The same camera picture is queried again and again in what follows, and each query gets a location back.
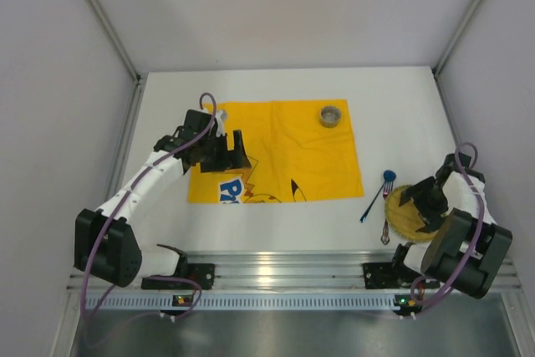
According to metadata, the iridescent purple metal fork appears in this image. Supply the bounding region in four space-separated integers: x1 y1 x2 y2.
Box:
380 181 394 245

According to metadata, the round woven bamboo plate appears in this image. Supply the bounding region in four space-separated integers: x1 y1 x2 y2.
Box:
385 185 436 243

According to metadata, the blue metal spoon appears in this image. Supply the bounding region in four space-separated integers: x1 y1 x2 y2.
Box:
359 170 397 223

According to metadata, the yellow cartoon print cloth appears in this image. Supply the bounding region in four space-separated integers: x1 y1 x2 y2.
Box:
187 99 364 204

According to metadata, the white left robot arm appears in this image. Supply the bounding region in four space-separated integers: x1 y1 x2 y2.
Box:
74 109 251 288

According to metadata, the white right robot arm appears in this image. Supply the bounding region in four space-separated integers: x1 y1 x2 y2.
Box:
363 151 512 307

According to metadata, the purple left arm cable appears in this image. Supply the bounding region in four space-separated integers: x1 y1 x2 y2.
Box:
79 92 218 324

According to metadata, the left aluminium frame post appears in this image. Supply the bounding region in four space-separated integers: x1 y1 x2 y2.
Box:
58 0 141 82

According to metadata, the aluminium frame post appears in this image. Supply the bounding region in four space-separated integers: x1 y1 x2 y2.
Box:
432 0 513 78
58 0 141 82

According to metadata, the aluminium mounting rail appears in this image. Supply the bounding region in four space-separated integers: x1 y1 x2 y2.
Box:
66 249 522 291

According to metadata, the slotted grey cable duct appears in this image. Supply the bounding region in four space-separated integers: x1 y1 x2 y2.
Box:
85 292 416 311

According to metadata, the right aluminium frame post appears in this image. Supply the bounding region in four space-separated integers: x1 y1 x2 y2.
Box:
432 0 513 78

